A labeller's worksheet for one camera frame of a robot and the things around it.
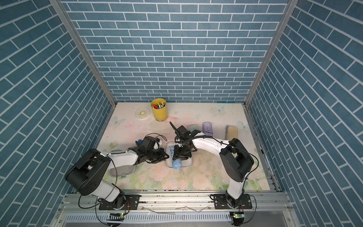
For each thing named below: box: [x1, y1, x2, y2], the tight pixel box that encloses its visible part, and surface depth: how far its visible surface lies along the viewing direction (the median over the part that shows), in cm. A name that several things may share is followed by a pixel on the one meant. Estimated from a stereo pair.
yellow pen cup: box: [150, 97, 168, 123], surface depth 104 cm
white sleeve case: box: [225, 124, 239, 141], surface depth 102 cm
